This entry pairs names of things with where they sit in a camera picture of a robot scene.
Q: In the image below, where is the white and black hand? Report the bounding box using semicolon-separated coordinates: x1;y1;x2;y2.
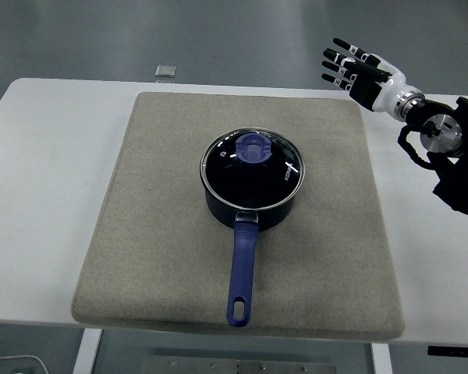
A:
321;37;410;115

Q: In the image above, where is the white rounded object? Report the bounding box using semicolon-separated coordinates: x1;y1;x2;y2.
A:
0;355;48;374

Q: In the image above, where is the glass pot lid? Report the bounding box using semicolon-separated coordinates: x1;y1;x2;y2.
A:
199;127;305;210

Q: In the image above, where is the beige fabric mat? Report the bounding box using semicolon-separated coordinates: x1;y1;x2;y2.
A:
69;91;406;339

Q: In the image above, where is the grey metal plate with screws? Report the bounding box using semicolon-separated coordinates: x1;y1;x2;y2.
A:
142;355;339;374

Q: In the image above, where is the dark pot with blue handle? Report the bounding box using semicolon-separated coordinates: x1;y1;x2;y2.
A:
202;177;300;328

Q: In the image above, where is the white table leg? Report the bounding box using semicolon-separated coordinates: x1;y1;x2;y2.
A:
72;329;103;374
370;342;393;374

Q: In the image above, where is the black table control panel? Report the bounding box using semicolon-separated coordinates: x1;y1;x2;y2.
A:
427;345;468;357

